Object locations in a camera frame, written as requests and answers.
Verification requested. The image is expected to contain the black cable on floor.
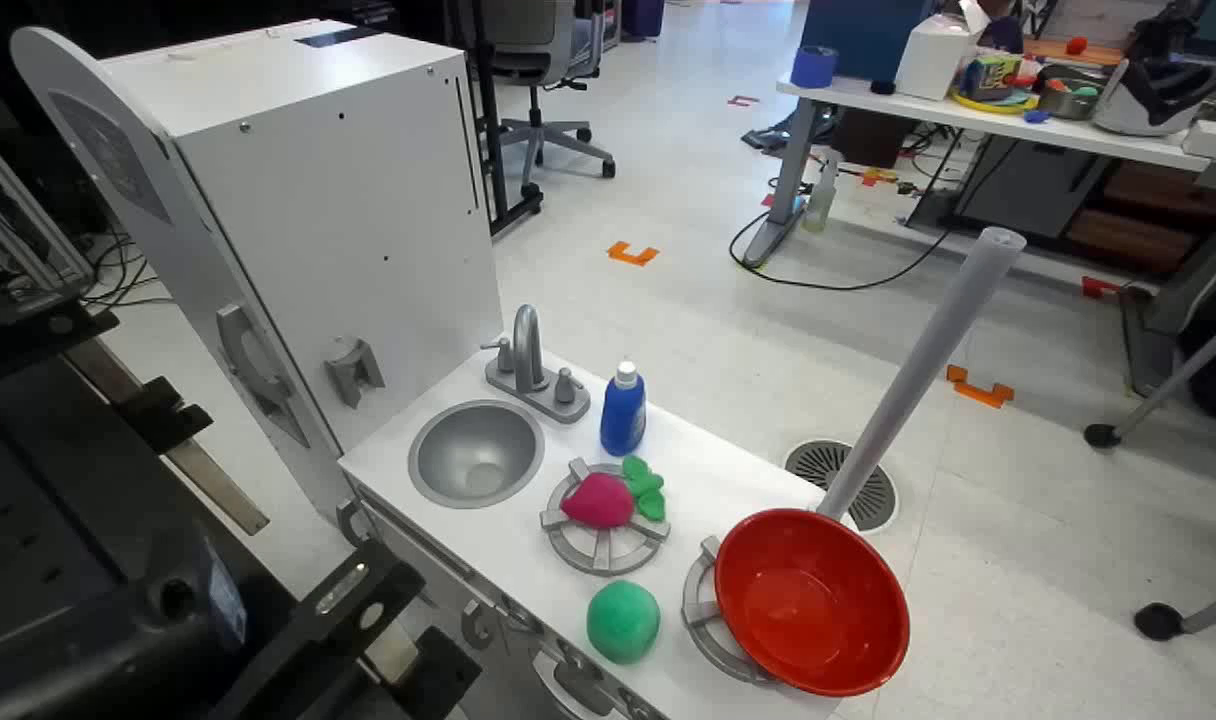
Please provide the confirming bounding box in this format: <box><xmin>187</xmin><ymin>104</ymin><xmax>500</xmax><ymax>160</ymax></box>
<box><xmin>723</xmin><ymin>130</ymin><xmax>1023</xmax><ymax>296</ymax></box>

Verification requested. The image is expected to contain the red bowl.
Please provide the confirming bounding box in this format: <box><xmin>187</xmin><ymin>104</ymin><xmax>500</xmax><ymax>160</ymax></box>
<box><xmin>715</xmin><ymin>508</ymin><xmax>913</xmax><ymax>699</ymax></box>

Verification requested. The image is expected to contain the grey office chair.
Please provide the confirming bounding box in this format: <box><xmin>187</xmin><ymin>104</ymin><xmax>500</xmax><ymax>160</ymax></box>
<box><xmin>480</xmin><ymin>0</ymin><xmax>617</xmax><ymax>179</ymax></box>

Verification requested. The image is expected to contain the pink toy radish with leaves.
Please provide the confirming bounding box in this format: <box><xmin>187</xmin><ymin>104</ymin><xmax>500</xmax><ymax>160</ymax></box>
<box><xmin>561</xmin><ymin>454</ymin><xmax>669</xmax><ymax>533</ymax></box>

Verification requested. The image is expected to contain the white toy kitchen cabinet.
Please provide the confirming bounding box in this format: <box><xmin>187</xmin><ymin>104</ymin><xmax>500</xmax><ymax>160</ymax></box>
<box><xmin>10</xmin><ymin>21</ymin><xmax>500</xmax><ymax>512</ymax></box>

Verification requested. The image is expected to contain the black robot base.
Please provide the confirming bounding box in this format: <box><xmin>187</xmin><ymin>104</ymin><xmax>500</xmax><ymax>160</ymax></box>
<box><xmin>0</xmin><ymin>114</ymin><xmax>482</xmax><ymax>720</ymax></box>

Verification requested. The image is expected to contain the blue cup on desk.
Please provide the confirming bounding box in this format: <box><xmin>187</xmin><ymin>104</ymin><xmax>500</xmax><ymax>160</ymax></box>
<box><xmin>792</xmin><ymin>46</ymin><xmax>835</xmax><ymax>88</ymax></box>

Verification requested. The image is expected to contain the orange floor marker right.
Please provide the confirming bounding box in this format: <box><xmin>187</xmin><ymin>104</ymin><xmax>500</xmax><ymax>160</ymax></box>
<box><xmin>943</xmin><ymin>362</ymin><xmax>1016</xmax><ymax>408</ymax></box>

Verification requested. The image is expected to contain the grey toy sink basin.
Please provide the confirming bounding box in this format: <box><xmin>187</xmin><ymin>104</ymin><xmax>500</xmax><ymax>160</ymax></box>
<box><xmin>409</xmin><ymin>400</ymin><xmax>542</xmax><ymax>508</ymax></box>

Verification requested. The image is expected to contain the grey toy faucet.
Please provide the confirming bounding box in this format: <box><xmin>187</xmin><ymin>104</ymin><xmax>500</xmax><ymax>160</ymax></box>
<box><xmin>482</xmin><ymin>305</ymin><xmax>591</xmax><ymax>423</ymax></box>

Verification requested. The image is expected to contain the white box on desk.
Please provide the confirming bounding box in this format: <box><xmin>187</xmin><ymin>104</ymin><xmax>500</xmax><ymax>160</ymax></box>
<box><xmin>897</xmin><ymin>11</ymin><xmax>976</xmax><ymax>98</ymax></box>

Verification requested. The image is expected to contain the round floor drain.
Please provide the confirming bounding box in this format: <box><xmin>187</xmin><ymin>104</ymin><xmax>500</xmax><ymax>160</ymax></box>
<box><xmin>781</xmin><ymin>436</ymin><xmax>900</xmax><ymax>534</ymax></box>

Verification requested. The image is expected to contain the grey burner grate under bowl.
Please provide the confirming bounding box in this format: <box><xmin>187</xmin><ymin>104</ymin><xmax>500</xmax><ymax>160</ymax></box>
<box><xmin>681</xmin><ymin>534</ymin><xmax>767</xmax><ymax>687</ymax></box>

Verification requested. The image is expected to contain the orange floor marker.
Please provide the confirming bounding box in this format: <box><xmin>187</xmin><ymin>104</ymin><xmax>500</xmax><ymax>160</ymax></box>
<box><xmin>606</xmin><ymin>241</ymin><xmax>659</xmax><ymax>269</ymax></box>
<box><xmin>943</xmin><ymin>362</ymin><xmax>1016</xmax><ymax>408</ymax></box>

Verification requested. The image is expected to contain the grey support pole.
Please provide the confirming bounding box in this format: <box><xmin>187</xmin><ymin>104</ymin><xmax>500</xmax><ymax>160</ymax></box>
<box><xmin>820</xmin><ymin>228</ymin><xmax>1026</xmax><ymax>517</ymax></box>

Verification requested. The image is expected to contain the green toy ball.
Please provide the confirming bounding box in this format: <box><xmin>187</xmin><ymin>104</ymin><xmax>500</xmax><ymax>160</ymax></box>
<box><xmin>582</xmin><ymin>579</ymin><xmax>659</xmax><ymax>662</ymax></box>

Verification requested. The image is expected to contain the white office desk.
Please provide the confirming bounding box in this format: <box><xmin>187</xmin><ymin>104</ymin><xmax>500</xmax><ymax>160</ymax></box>
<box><xmin>739</xmin><ymin>74</ymin><xmax>1216</xmax><ymax>269</ymax></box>

